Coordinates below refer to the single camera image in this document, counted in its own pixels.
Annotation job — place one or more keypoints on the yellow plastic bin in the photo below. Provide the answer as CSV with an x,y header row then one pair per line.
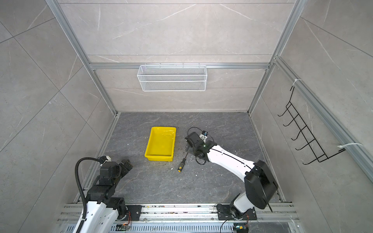
x,y
161,144

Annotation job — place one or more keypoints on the white wire mesh basket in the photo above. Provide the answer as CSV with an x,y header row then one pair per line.
x,y
170,78

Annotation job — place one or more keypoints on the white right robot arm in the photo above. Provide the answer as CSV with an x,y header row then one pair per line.
x,y
259,182

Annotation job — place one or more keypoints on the left aluminium frame post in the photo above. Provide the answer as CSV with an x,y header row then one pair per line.
x,y
68,31

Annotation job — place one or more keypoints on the aluminium corner frame post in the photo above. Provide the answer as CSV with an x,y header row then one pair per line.
x,y
293,18

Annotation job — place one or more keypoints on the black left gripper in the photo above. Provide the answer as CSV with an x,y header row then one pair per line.
x,y
127,164

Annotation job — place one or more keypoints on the black wire hook rack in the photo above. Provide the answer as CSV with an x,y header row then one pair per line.
x,y
304,131

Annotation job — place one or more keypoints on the black yellow handled screwdriver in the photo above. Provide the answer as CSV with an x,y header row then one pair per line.
x,y
181,165

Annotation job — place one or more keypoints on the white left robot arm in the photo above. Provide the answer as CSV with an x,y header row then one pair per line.
x,y
100,198

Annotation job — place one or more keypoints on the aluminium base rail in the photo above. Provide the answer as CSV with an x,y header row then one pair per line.
x,y
178,218

